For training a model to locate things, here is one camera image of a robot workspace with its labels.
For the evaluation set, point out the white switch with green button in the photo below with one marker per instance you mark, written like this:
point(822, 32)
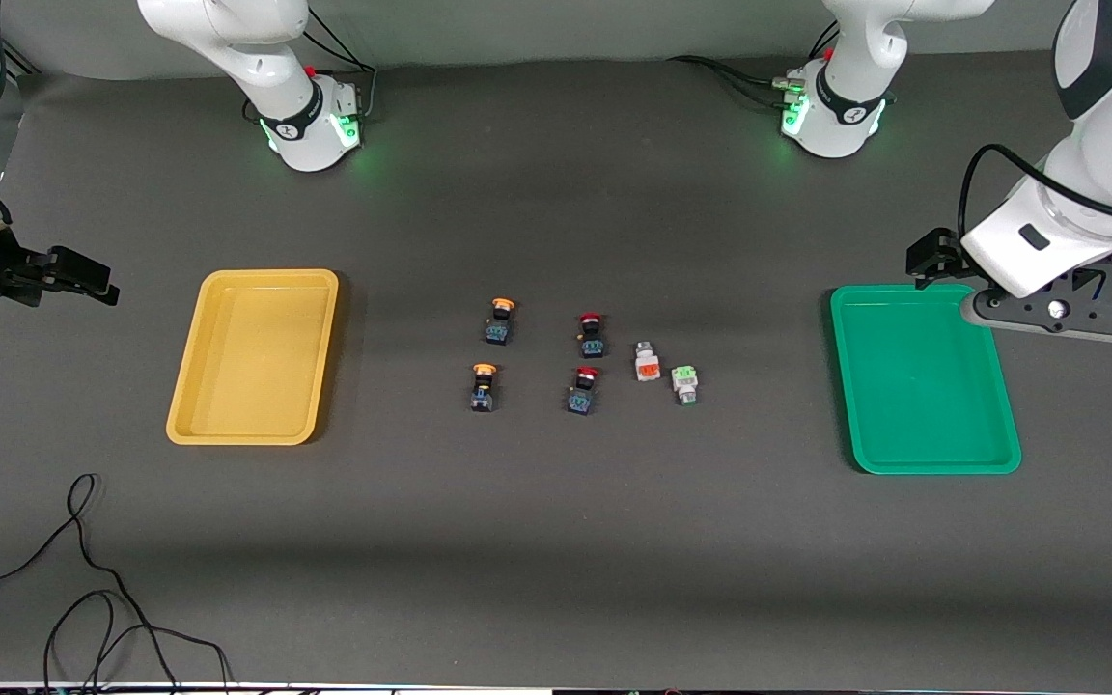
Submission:
point(684, 378)

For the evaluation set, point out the white switch with orange button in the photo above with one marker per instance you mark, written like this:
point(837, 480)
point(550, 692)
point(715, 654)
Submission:
point(647, 367)

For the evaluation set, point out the yellow mushroom push button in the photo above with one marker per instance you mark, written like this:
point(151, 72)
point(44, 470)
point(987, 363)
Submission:
point(484, 394)
point(501, 331)

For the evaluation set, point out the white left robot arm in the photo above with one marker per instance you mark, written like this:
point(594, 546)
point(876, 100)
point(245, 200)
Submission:
point(846, 111)

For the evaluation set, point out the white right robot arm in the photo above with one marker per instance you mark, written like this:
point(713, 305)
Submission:
point(300, 121)

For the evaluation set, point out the green plastic tray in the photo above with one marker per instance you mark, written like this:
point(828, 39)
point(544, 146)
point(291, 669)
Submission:
point(918, 386)

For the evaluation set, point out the yellow plastic tray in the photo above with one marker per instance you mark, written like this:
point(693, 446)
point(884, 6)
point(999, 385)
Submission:
point(257, 357)

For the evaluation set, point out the red mushroom push button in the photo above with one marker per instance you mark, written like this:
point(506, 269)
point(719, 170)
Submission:
point(582, 396)
point(592, 340)

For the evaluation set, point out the dark grey table mat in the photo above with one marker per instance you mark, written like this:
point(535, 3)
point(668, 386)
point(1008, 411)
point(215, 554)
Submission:
point(556, 541)

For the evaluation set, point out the aluminium frame rail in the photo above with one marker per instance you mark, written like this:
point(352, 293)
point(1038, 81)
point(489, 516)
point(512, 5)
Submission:
point(17, 64)

